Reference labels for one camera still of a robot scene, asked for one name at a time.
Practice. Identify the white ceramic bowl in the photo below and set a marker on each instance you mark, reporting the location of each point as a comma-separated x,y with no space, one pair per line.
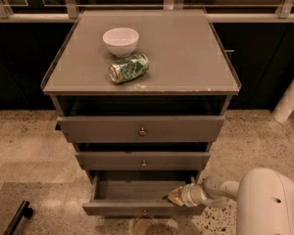
121,41

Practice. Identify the grey drawer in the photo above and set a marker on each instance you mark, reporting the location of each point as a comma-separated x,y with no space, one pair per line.
141,129
142,160
130,193

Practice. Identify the grey top drawer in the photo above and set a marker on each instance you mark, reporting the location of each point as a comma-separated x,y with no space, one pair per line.
141,129

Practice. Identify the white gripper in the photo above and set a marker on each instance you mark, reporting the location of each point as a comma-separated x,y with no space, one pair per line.
187,195

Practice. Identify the grey bottom drawer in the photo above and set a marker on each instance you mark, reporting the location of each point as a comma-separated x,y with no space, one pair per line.
130,193

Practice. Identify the metal window railing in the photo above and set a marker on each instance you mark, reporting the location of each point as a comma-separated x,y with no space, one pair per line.
283,12

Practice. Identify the black bar handle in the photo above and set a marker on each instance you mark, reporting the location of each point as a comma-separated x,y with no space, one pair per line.
24,210

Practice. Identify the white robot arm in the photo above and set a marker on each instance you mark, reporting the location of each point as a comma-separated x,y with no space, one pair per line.
252,168

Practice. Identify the grey middle drawer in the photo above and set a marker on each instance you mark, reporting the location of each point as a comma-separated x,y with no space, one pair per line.
142,160

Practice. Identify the grey drawer cabinet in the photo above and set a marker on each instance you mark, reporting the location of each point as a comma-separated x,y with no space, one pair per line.
189,74

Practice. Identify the green soda can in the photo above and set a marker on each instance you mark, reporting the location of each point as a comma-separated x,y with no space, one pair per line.
128,68

